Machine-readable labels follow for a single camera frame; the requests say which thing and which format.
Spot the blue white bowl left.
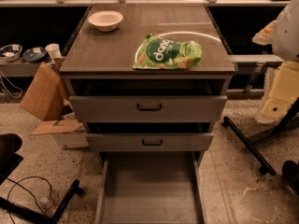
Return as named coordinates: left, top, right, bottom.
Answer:
left=0, top=44, right=22, bottom=62

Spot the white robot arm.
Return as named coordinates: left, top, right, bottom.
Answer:
left=252, top=0, right=299, bottom=124

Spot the black stand base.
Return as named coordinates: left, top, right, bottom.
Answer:
left=222, top=98, right=299, bottom=175
left=0, top=179, right=83, bottom=224

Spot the grey drawer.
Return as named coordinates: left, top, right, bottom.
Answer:
left=94, top=152, right=205, bottom=224
left=68, top=79, right=228, bottom=123
left=86, top=123, right=213, bottom=152

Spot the green snack bag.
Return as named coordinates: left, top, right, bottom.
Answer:
left=133, top=34, right=202, bottom=70

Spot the black round object right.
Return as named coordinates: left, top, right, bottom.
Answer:
left=282, top=161, right=299, bottom=195

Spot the black chair seat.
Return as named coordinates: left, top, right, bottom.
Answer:
left=0, top=133, right=22, bottom=185

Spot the grey drawer cabinet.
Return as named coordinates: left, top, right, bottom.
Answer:
left=60, top=2, right=235, bottom=158

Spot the black cable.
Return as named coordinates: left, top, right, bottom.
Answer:
left=0, top=175, right=53, bottom=224

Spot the black stand base right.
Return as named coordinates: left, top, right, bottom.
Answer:
left=222, top=98, right=299, bottom=175

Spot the brown cardboard box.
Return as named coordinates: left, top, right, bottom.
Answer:
left=20, top=63, right=69, bottom=120

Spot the black stand base left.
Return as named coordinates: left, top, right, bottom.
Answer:
left=0, top=179, right=83, bottom=224

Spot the white paper cup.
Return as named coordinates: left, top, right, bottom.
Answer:
left=45, top=43, right=62, bottom=62

